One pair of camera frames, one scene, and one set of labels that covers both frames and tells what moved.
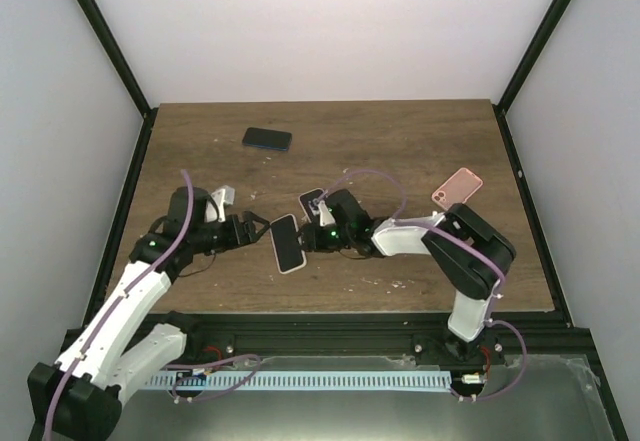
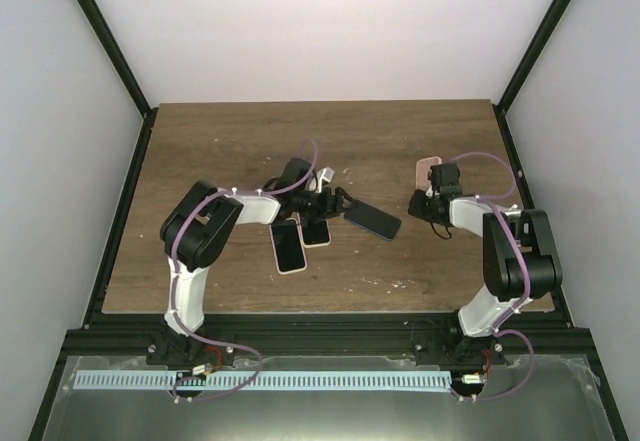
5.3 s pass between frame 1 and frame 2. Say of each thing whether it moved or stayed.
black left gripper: moved
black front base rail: stayed
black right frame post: stayed
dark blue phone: moved
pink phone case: moved
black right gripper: moved
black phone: stayed
